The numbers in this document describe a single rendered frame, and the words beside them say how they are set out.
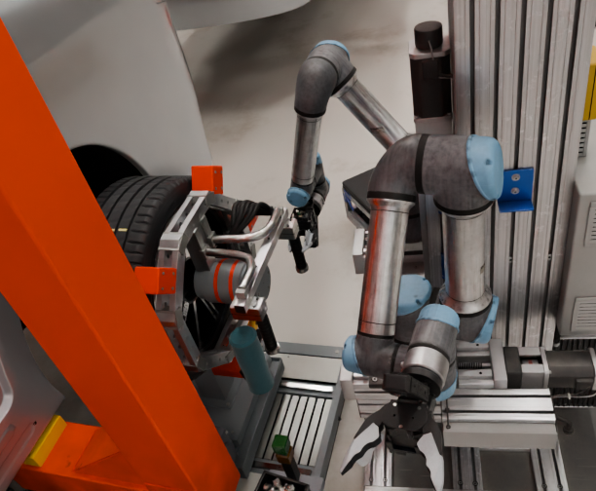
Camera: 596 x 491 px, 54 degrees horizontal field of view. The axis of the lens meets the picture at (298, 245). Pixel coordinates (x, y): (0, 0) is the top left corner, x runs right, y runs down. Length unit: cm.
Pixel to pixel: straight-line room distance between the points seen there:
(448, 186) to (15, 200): 73
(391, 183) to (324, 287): 186
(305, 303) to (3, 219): 207
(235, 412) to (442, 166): 147
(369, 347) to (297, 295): 181
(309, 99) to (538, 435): 106
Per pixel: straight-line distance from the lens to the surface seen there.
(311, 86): 170
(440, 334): 105
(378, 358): 116
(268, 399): 239
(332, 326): 276
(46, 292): 109
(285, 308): 290
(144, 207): 169
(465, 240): 121
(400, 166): 112
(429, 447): 93
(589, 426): 222
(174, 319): 163
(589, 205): 141
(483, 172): 109
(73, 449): 189
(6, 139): 96
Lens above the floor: 206
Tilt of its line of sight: 40 degrees down
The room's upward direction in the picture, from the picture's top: 15 degrees counter-clockwise
